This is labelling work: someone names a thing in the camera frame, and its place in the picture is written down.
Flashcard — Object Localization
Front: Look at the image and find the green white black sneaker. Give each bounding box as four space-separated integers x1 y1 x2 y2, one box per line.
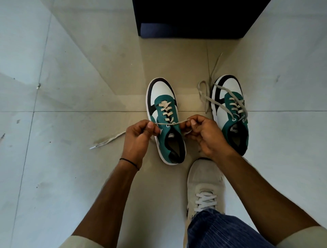
146 77 187 166
211 75 250 157

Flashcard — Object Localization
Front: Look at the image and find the person's left hand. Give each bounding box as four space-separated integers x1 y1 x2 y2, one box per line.
120 120 161 169

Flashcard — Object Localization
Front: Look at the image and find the beige shoelace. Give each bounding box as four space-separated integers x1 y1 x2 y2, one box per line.
89 101 195 150
196 52 248 123

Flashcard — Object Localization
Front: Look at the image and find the black wrist band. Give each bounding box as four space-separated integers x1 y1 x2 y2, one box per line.
119 158 140 171

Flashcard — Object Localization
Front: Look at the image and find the cream left sleeve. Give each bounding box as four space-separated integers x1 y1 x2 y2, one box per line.
59 235 103 248

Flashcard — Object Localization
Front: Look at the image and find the dark blue cabinet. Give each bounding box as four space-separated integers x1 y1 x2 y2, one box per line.
132 0 271 39

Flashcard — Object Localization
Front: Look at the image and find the blue corduroy trouser leg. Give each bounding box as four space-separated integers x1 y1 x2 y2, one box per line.
186 208 277 248

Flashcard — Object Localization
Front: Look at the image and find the cream sleeve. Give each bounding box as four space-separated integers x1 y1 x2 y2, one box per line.
59 235 103 248
275 226 327 248

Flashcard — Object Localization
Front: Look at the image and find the person's left forearm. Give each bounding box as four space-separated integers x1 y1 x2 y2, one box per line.
72 160 140 248

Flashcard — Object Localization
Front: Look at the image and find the cream right sleeve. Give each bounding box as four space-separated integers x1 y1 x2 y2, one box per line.
275 226 327 248

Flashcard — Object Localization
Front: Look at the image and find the person's right forearm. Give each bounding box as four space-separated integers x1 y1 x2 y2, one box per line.
217 150 321 246

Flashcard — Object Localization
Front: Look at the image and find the person's right hand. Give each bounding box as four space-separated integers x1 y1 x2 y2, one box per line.
183 114 238 160

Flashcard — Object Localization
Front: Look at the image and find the white worn sneaker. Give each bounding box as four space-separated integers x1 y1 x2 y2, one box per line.
186 158 227 221

